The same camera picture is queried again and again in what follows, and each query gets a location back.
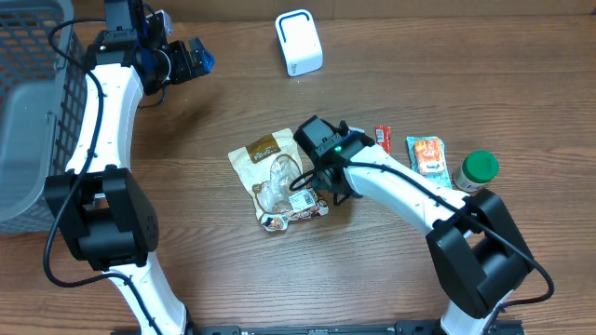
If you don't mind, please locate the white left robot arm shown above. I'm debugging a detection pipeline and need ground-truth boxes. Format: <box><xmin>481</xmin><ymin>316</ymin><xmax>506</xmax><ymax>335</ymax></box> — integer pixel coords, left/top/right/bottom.
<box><xmin>44</xmin><ymin>1</ymin><xmax>215</xmax><ymax>334</ymax></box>

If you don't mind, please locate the green lidded jar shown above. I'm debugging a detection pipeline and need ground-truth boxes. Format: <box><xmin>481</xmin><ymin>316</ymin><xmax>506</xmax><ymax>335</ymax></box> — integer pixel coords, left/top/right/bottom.
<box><xmin>453</xmin><ymin>151</ymin><xmax>499</xmax><ymax>193</ymax></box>

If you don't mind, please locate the teal tissue pack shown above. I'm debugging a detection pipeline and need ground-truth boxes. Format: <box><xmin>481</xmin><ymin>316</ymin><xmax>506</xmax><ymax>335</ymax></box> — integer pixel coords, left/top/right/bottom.
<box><xmin>406</xmin><ymin>136</ymin><xmax>452</xmax><ymax>189</ymax></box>

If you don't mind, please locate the small orange sachet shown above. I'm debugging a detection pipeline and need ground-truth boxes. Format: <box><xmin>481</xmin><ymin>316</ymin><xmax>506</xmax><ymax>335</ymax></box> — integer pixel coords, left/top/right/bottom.
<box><xmin>413</xmin><ymin>138</ymin><xmax>445</xmax><ymax>175</ymax></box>

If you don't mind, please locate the grey plastic mesh basket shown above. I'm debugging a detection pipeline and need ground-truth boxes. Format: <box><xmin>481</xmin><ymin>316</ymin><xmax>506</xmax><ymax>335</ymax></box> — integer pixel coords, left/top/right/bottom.
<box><xmin>1</xmin><ymin>0</ymin><xmax>87</xmax><ymax>234</ymax></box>

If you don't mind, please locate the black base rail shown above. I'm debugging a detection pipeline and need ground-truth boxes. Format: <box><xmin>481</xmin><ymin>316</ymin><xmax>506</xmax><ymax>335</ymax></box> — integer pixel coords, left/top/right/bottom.
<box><xmin>185</xmin><ymin>318</ymin><xmax>525</xmax><ymax>335</ymax></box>

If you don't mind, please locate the white barcode scanner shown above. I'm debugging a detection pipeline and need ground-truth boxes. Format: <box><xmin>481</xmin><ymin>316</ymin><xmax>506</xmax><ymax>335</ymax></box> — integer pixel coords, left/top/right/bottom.
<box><xmin>275</xmin><ymin>8</ymin><xmax>323</xmax><ymax>77</ymax></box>

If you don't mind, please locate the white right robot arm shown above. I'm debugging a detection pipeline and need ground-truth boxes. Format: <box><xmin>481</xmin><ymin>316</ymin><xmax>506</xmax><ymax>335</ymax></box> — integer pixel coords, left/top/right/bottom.
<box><xmin>291</xmin><ymin>116</ymin><xmax>534</xmax><ymax>334</ymax></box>

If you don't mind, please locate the beige snack pouch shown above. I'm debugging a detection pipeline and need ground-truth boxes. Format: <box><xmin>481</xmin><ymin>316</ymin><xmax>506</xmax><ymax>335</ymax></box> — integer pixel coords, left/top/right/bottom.
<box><xmin>228</xmin><ymin>128</ymin><xmax>329</xmax><ymax>232</ymax></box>

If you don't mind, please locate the red stick packet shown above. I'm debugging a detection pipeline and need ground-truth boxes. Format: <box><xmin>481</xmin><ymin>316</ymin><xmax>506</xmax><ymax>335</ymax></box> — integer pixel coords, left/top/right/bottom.
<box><xmin>375</xmin><ymin>126</ymin><xmax>392</xmax><ymax>154</ymax></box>

